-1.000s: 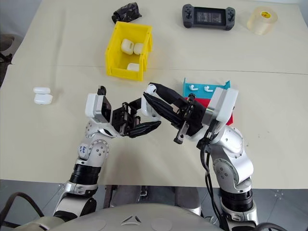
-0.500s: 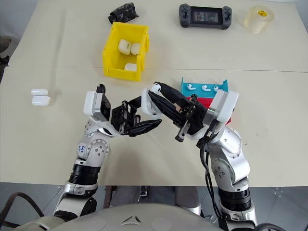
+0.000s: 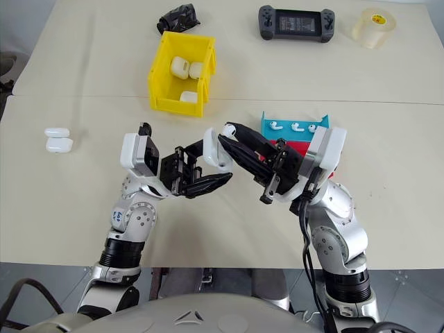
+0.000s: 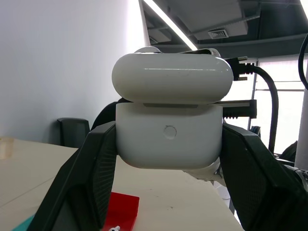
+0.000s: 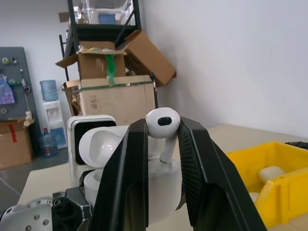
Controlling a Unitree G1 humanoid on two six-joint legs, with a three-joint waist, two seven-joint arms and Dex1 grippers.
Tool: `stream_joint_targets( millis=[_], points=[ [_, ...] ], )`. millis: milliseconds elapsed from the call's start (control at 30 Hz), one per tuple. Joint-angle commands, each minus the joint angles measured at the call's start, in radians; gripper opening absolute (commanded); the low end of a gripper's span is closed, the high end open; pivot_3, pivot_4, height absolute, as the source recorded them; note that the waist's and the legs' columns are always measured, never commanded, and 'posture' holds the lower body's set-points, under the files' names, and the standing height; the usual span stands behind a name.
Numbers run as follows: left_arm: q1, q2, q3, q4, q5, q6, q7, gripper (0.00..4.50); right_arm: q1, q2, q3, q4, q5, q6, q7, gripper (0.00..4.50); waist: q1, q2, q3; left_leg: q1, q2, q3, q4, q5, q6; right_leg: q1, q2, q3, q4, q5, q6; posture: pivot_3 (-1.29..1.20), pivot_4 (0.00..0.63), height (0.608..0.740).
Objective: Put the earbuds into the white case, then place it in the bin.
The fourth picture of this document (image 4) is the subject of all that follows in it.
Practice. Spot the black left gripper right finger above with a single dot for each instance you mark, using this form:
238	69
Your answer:
260	183

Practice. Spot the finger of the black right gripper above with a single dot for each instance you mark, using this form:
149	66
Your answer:
106	115

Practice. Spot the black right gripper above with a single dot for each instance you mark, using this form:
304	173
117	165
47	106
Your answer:
252	109

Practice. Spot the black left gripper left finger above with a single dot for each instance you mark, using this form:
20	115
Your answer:
79	178

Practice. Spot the white earbud charging case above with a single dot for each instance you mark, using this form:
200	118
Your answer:
168	142

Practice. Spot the teal bin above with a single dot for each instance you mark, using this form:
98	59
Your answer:
16	225

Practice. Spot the black office chair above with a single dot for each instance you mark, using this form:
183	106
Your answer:
73	132

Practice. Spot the red flat plate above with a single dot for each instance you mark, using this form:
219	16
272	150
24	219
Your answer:
124	209

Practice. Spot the white earbud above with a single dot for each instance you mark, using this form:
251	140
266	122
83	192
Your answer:
115	228

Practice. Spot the ceiling air vent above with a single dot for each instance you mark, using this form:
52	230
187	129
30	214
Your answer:
218	33

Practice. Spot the long ceiling light strip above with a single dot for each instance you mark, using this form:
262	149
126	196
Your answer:
173	24

